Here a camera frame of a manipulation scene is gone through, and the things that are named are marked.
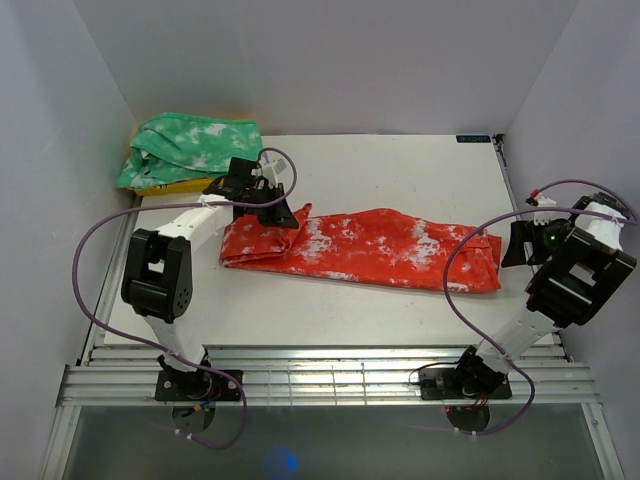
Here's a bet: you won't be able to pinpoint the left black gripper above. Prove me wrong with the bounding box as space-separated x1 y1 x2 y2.
245 183 298 229

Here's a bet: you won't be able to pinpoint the red tie-dye trousers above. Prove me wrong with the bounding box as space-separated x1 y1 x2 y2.
219 204 502 294

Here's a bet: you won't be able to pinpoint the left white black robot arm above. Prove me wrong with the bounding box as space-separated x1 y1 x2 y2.
121 147 299 400

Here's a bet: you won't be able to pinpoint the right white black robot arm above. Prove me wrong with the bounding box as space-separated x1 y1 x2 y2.
451 192 637 397

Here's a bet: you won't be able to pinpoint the yellow folded trousers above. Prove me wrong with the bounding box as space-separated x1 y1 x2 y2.
130 115 254 198

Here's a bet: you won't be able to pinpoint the green tie-dye trousers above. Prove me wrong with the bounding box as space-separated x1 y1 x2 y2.
115 113 266 190

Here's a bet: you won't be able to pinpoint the dark table label sticker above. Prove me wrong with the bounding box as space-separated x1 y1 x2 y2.
455 135 492 144

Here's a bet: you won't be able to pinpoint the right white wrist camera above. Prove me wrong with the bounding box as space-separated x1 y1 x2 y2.
525 190 557 226

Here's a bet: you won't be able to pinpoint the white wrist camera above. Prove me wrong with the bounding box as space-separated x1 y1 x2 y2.
525 190 557 226
258 157 288 187

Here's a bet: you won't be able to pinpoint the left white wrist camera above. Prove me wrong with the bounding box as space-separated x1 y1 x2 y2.
258 157 288 187

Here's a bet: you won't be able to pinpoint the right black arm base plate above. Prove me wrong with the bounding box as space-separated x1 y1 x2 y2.
417 367 512 401

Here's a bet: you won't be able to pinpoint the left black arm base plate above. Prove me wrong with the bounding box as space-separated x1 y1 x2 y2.
154 370 243 402

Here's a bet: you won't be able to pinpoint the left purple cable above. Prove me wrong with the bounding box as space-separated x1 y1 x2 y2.
72 146 300 451

